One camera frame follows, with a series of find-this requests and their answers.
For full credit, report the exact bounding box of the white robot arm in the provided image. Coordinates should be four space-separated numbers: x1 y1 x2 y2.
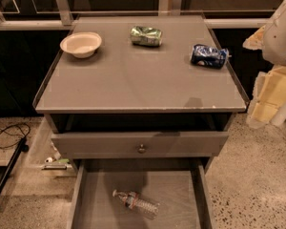
243 0 286 129

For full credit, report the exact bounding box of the metal railing frame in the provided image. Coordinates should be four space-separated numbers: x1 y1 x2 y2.
0 0 283 26

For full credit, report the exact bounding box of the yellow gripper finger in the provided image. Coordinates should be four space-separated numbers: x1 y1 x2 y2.
246 72 278 129
257 66 286 108

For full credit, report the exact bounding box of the open grey middle drawer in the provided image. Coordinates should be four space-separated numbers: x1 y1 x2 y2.
67 158 216 229

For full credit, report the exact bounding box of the grey top drawer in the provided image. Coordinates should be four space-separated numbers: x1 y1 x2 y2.
51 132 228 159

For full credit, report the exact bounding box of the clear plastic water bottle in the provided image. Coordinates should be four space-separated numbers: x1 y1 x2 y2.
112 190 160 219

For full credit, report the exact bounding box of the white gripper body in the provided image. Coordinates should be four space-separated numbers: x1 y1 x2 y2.
242 26 265 51

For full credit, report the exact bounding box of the grey drawer cabinet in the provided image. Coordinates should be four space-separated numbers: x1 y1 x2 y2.
32 13 251 174

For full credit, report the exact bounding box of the black stand leg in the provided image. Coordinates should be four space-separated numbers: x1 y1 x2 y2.
0 137 29 195

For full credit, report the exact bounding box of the white paper bowl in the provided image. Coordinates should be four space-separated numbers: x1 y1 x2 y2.
60 32 102 58

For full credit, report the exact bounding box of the small debris on floor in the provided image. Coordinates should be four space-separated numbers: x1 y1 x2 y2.
41 152 71 170

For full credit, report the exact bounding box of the crushed blue soda can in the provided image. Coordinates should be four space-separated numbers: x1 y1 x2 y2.
190 44 230 69

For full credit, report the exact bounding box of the black cable on floor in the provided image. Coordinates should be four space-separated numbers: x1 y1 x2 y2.
0 121 31 151

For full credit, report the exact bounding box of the crushed green soda can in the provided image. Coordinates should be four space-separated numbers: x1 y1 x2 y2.
130 26 162 47

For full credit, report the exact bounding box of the round metal drawer knob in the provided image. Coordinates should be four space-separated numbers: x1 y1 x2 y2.
137 144 146 154

